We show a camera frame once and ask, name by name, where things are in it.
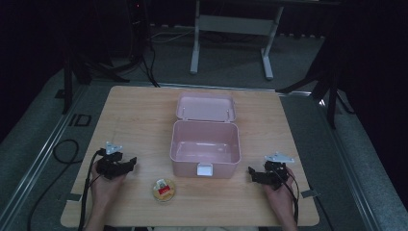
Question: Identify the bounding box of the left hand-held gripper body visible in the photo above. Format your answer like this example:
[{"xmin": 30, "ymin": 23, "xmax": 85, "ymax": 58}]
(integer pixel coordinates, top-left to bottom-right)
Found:
[{"xmin": 95, "ymin": 141, "xmax": 130, "ymax": 180}]

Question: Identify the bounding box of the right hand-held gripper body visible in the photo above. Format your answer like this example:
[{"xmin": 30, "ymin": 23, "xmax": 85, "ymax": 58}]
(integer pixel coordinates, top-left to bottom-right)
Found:
[{"xmin": 255, "ymin": 151, "xmax": 295, "ymax": 191}]

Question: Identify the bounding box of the pink plastic storage box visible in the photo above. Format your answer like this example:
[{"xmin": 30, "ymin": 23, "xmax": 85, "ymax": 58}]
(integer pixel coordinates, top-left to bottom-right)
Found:
[{"xmin": 169, "ymin": 91, "xmax": 242, "ymax": 179}]

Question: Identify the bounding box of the person's right hand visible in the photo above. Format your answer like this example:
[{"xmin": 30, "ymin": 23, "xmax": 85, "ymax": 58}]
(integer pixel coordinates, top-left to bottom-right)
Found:
[{"xmin": 263, "ymin": 167, "xmax": 298, "ymax": 214}]

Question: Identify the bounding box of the person's left hand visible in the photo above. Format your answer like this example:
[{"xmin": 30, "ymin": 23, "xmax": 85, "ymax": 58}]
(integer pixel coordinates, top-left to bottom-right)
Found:
[{"xmin": 89, "ymin": 161, "xmax": 128, "ymax": 210}]

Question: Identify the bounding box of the grey tape piece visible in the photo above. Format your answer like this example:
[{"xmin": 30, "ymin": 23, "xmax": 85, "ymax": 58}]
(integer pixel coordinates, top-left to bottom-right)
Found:
[
  {"xmin": 65, "ymin": 192, "xmax": 83, "ymax": 203},
  {"xmin": 300, "ymin": 189, "xmax": 320, "ymax": 199}
]

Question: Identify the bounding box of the black metal stand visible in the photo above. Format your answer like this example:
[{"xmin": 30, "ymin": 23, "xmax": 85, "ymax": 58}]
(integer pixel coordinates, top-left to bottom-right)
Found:
[
  {"xmin": 276, "ymin": 32, "xmax": 356, "ymax": 130},
  {"xmin": 61, "ymin": 0, "xmax": 131, "ymax": 116}
]

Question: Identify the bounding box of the dark computer tower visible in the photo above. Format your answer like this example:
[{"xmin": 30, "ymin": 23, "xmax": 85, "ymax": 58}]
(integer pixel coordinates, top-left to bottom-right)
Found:
[{"xmin": 127, "ymin": 0, "xmax": 151, "ymax": 64}]

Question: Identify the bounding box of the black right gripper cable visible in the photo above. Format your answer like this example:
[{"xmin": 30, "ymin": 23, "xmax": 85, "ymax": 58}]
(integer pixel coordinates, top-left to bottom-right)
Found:
[{"xmin": 278, "ymin": 167, "xmax": 301, "ymax": 225}]

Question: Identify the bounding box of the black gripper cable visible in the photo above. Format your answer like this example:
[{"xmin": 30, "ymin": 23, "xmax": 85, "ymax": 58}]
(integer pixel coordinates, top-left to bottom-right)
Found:
[
  {"xmin": 77, "ymin": 149, "xmax": 107, "ymax": 231},
  {"xmin": 278, "ymin": 167, "xmax": 301, "ymax": 225}
]

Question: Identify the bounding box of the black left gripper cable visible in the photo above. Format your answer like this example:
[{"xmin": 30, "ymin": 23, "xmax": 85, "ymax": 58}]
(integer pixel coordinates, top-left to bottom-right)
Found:
[{"xmin": 77, "ymin": 149, "xmax": 107, "ymax": 231}]

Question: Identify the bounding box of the black floor cable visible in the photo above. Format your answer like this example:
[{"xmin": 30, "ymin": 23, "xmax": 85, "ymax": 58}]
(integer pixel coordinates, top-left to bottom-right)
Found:
[{"xmin": 26, "ymin": 139, "xmax": 81, "ymax": 231}]

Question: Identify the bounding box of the white floor cable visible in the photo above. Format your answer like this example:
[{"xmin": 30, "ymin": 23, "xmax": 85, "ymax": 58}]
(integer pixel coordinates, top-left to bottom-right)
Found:
[{"xmin": 149, "ymin": 29, "xmax": 195, "ymax": 44}]

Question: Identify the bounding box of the white metal desk frame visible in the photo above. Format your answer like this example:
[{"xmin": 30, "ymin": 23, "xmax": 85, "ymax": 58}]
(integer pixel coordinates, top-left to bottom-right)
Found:
[{"xmin": 190, "ymin": 0, "xmax": 321, "ymax": 81}]

